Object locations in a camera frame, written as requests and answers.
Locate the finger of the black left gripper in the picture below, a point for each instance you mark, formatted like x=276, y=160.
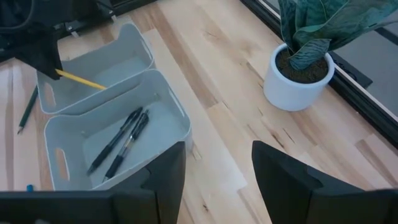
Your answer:
x=46, y=59

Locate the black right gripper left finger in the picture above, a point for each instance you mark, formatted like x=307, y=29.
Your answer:
x=146, y=205

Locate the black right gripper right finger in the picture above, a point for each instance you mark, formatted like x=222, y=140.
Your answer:
x=289, y=193

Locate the yellow pencil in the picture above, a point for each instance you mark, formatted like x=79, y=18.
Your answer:
x=81, y=80

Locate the green pencil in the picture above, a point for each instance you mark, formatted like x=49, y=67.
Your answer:
x=28, y=107

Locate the black pen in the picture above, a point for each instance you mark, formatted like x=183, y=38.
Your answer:
x=124, y=148
x=109, y=148

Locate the grey plastic bin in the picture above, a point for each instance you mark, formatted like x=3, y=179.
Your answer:
x=161, y=133
x=124, y=70

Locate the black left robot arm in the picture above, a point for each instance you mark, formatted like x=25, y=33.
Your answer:
x=81, y=11

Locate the snake plant in white pot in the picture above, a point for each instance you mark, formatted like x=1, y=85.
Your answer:
x=289, y=93

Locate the blue pen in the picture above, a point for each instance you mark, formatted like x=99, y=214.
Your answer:
x=29, y=187

